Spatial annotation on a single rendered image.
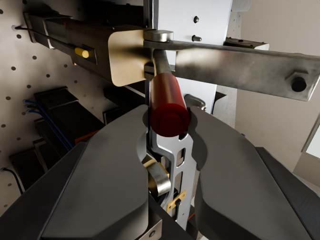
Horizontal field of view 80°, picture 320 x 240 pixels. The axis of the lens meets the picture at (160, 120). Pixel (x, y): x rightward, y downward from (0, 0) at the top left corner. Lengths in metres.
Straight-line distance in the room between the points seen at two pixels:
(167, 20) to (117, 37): 0.13
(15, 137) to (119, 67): 0.44
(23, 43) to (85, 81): 0.17
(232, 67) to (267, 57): 0.03
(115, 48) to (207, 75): 0.10
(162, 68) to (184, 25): 0.20
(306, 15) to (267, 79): 1.95
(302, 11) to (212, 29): 1.75
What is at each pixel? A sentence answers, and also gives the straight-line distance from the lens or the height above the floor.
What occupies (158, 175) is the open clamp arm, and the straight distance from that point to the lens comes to 0.29.
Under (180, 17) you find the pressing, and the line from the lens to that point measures 0.35.
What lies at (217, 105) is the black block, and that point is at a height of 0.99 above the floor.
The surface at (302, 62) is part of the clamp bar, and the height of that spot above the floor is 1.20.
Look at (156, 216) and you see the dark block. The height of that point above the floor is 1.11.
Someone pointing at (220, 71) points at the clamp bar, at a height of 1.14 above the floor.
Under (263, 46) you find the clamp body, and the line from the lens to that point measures 0.55.
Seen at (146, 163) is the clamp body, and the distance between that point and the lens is 0.29.
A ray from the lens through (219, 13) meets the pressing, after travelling 0.44.
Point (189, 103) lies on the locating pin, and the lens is 0.40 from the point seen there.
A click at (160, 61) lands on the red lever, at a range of 0.19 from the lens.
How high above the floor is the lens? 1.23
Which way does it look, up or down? 38 degrees down
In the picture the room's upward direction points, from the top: 121 degrees clockwise
